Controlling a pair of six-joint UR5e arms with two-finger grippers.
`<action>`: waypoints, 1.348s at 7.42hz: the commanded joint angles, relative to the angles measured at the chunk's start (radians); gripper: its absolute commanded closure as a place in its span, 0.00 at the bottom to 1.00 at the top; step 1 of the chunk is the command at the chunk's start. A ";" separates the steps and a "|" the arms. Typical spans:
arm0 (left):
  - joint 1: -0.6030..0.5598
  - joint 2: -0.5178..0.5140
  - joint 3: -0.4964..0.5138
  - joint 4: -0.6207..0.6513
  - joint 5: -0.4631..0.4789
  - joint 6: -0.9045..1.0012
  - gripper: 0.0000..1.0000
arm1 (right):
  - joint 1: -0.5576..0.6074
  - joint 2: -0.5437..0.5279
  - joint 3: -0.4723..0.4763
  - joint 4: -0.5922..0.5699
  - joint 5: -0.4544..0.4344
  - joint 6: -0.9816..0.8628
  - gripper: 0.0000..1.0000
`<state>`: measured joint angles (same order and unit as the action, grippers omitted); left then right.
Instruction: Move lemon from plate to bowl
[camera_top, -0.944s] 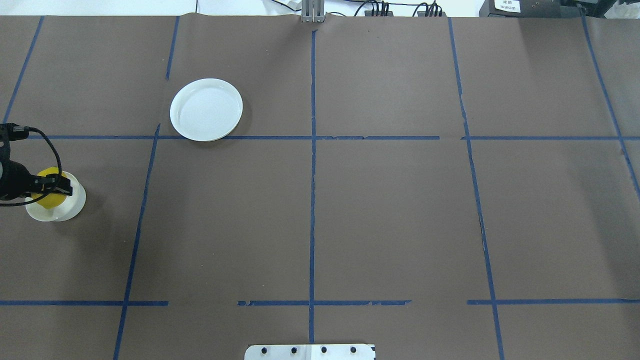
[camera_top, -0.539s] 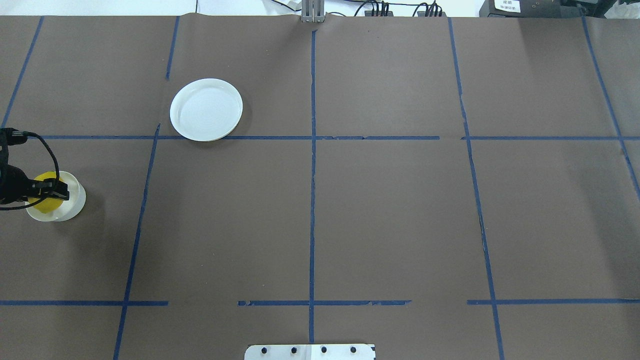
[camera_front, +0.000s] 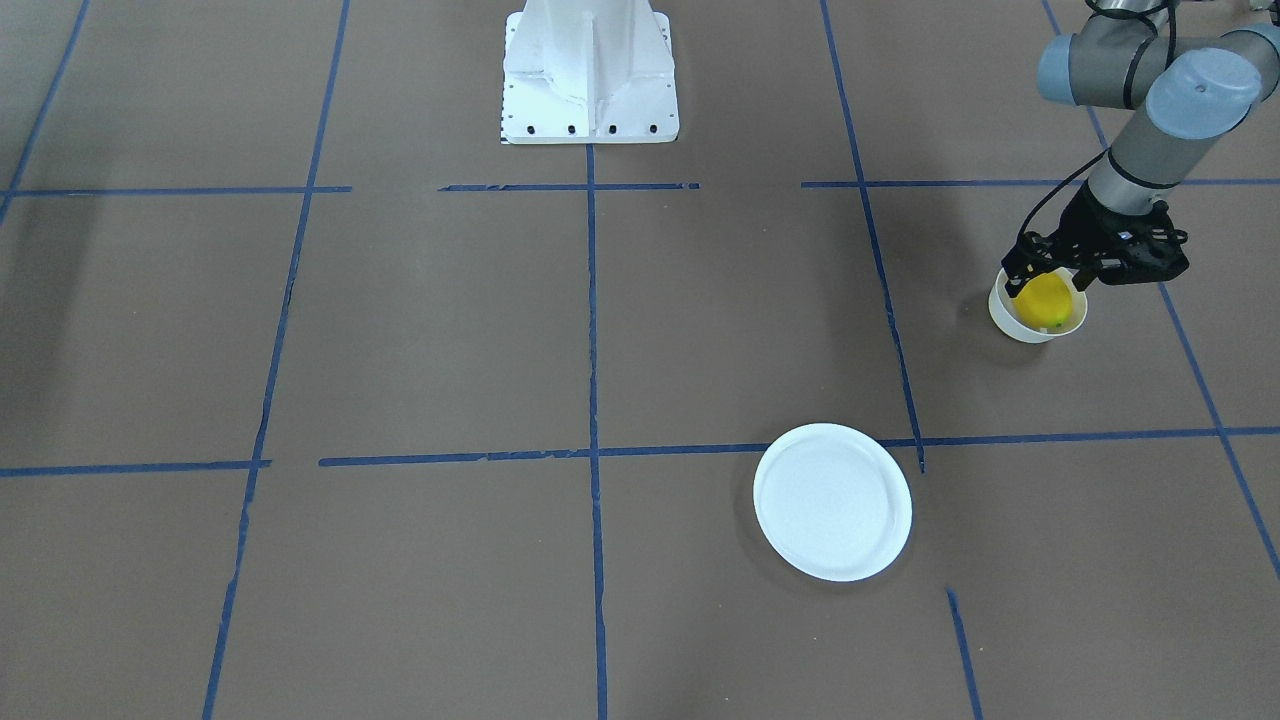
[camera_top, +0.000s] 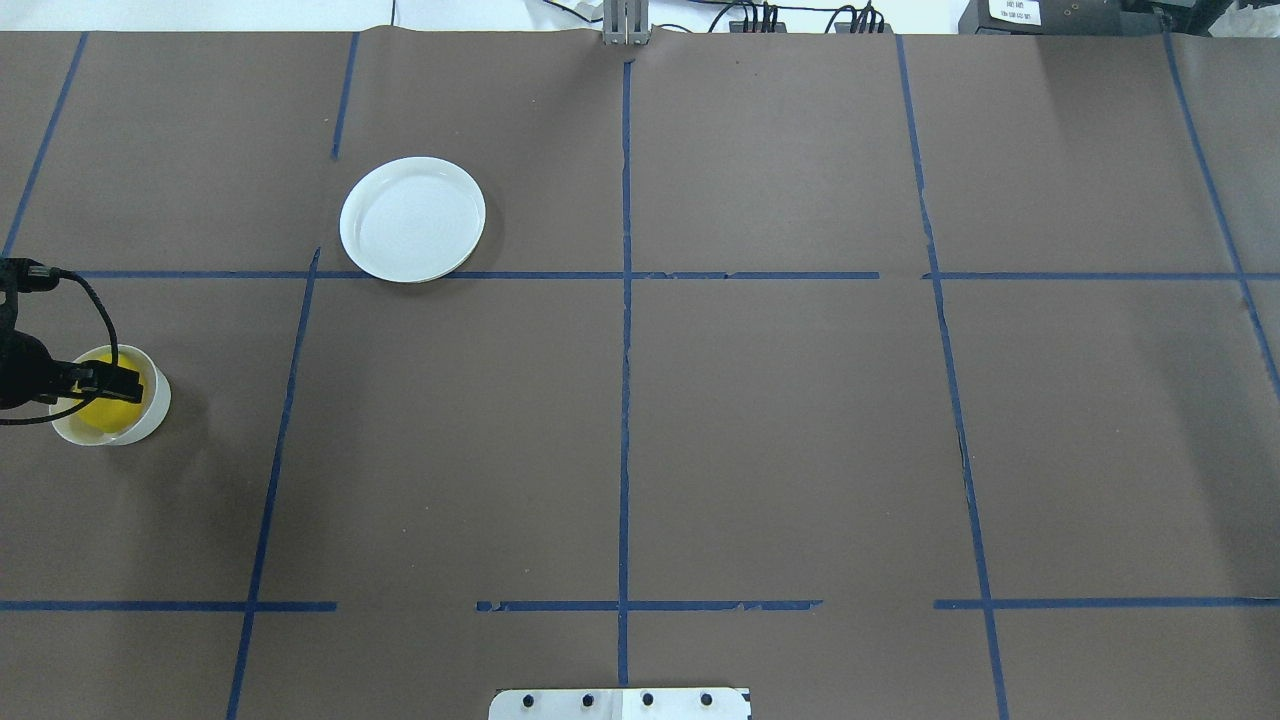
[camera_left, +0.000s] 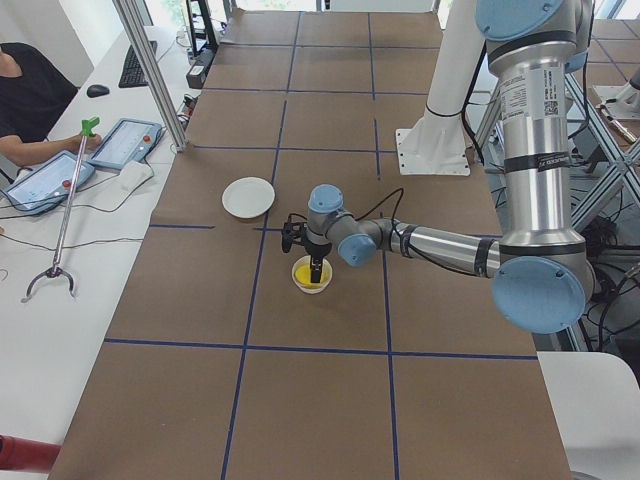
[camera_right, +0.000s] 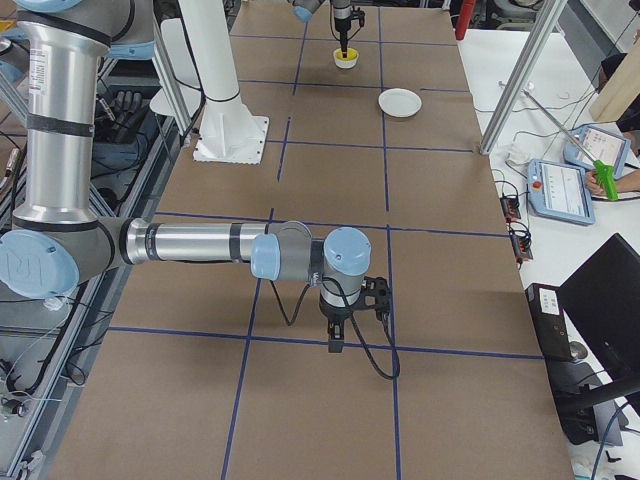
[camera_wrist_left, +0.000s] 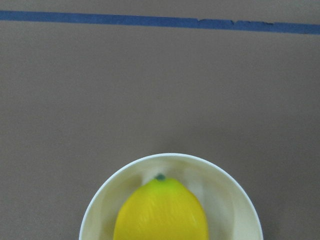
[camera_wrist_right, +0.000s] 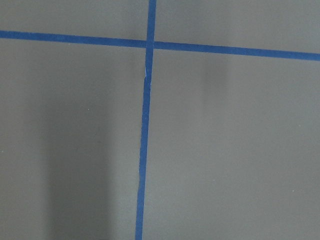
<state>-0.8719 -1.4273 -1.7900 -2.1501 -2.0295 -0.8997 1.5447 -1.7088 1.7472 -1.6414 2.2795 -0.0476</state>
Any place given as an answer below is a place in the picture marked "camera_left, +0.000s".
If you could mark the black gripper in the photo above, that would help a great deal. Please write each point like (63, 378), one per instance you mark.
(317, 249)

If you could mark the yellow lemon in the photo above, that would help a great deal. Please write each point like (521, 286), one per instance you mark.
(302, 275)

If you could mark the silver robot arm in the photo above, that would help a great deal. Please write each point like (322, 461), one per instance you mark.
(540, 273)

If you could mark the white bowl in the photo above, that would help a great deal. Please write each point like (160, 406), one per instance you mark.
(306, 260)

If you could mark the white plate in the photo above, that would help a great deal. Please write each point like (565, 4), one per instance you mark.
(248, 197)

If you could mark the brown paper table mat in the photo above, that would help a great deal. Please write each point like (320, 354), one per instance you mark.
(216, 366)

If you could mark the white folded cloth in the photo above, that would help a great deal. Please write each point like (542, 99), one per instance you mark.
(133, 175)

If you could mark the black mini computer box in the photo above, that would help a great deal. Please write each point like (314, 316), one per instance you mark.
(197, 74)

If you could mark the far teach pendant tablet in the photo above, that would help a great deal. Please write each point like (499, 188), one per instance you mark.
(130, 140)

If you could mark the teach pendant tablet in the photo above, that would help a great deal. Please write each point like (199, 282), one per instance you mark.
(130, 140)
(44, 187)

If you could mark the black keyboard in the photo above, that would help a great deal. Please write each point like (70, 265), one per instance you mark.
(132, 74)

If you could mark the near teach pendant tablet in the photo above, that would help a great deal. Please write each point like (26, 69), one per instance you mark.
(44, 187)

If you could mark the black computer mouse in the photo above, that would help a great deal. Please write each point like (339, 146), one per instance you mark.
(97, 90)

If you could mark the person in black shirt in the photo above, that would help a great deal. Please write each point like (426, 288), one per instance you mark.
(34, 95)

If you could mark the red fire extinguisher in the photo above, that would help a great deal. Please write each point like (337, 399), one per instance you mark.
(19, 454)

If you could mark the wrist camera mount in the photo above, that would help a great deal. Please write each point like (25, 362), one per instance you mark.
(292, 233)

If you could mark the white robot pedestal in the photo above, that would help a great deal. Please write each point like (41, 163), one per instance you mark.
(435, 145)

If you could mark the green handled reacher grabber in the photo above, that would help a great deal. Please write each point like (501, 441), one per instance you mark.
(55, 270)

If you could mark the aluminium frame post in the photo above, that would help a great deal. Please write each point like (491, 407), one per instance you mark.
(134, 28)

